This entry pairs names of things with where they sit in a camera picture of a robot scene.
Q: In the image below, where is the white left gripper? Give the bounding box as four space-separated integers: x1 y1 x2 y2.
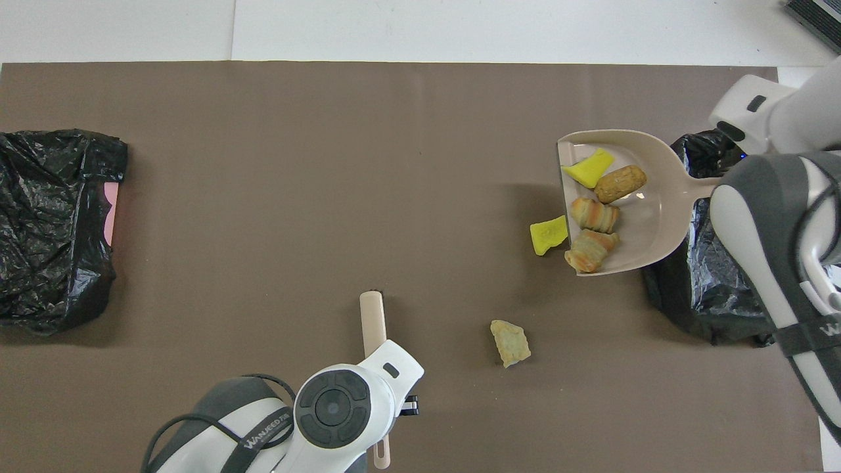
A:
358 340 424 421

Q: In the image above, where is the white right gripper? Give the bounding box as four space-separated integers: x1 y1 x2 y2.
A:
708 74 799 156

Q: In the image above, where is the beige hand brush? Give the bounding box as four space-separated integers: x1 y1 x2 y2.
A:
359 291 392 469

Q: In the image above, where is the pale yellow foam chunk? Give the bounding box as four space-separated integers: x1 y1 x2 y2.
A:
490 320 532 369

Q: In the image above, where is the brown toy bread loaf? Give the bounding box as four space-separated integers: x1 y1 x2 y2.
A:
595 165 648 204

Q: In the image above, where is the beige plastic dustpan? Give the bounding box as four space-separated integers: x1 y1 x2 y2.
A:
557 129 723 277

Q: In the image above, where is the yellow sponge piece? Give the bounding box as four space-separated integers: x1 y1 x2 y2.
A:
530 215 569 256
562 148 616 189

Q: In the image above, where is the toy croissant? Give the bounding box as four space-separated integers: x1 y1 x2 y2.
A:
569 198 620 234
565 229 620 273

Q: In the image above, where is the black bag-lined bin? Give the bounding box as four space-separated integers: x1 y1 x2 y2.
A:
643 129 779 347

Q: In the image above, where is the pink bin with black bag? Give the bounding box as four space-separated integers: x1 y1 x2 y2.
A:
0 129 128 336

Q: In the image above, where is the black ribbed device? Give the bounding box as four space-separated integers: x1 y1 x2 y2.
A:
785 0 841 53

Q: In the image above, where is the brown table mat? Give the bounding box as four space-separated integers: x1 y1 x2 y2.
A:
0 61 825 473

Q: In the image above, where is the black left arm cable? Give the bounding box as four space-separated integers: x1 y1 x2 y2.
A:
141 373 296 473

